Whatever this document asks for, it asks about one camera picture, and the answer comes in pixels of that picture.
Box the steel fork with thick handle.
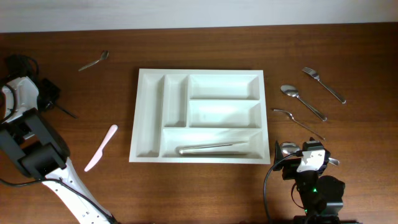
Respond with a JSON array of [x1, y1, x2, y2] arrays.
[[302, 67, 346, 104]]

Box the pink plastic knife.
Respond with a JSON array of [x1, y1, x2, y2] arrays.
[[84, 124, 118, 172]]

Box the large steel spoon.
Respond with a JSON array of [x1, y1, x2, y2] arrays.
[[280, 85, 327, 121]]

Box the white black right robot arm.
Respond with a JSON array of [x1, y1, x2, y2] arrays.
[[279, 138, 356, 224]]

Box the thin steel fork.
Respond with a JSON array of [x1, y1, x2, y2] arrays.
[[272, 109, 325, 140]]

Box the white plastic cutlery tray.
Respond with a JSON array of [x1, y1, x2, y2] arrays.
[[129, 68, 271, 164]]

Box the small steel teaspoon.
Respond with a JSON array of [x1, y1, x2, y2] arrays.
[[78, 50, 109, 72]]

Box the steel tongs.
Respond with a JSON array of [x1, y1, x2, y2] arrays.
[[177, 141, 250, 156]]

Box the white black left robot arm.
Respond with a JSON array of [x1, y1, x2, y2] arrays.
[[1, 77, 117, 223]]

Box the steel spoon under right arm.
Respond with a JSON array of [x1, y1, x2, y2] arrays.
[[280, 142, 340, 166]]

